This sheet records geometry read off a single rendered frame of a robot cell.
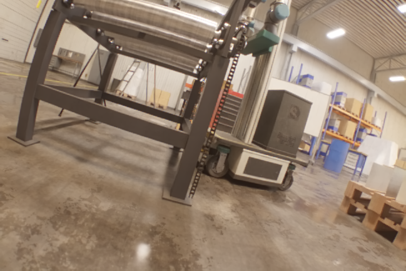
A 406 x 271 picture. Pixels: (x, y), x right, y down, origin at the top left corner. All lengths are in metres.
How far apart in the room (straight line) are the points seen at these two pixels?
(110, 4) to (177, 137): 0.75
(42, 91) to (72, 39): 12.43
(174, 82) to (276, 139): 10.15
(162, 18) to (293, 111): 1.30
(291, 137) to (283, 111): 0.25
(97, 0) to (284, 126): 1.61
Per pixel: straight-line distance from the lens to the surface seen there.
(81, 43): 13.34
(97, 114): 1.12
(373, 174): 2.19
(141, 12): 1.14
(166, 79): 11.75
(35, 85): 1.30
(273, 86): 6.26
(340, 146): 6.59
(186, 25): 1.10
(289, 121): 1.91
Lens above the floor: 0.47
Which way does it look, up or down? 2 degrees down
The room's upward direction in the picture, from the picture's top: 18 degrees clockwise
